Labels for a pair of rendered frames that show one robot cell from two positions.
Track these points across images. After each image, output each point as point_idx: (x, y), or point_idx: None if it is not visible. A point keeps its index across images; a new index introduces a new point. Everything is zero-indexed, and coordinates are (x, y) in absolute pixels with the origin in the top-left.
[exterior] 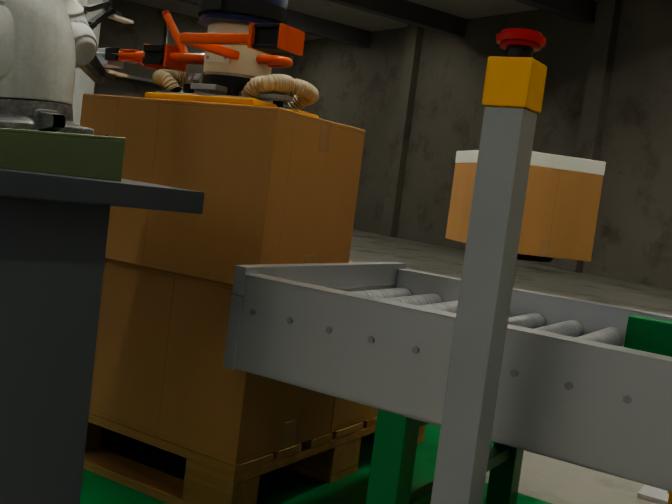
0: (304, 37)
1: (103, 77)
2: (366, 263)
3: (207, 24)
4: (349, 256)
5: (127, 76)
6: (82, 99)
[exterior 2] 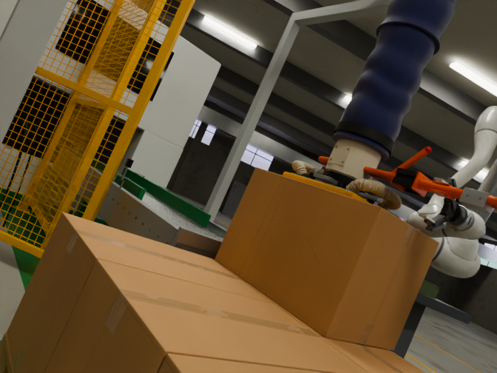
0: (322, 167)
1: (427, 225)
2: (220, 240)
3: (382, 155)
4: (222, 243)
5: (418, 214)
6: (437, 246)
